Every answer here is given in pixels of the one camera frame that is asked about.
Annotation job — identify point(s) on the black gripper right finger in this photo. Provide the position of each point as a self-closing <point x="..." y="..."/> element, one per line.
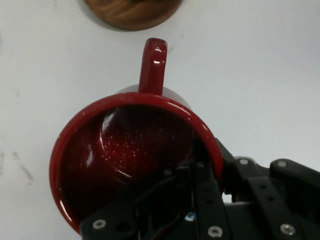
<point x="280" y="200"/>

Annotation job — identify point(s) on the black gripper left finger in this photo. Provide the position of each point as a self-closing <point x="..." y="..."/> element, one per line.
<point x="205" y="195"/>

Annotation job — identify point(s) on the red enamel mug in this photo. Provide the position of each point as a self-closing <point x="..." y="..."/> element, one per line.
<point x="140" y="140"/>

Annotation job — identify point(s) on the dark wooden mug tree stand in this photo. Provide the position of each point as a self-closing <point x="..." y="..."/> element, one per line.
<point x="132" y="12"/>

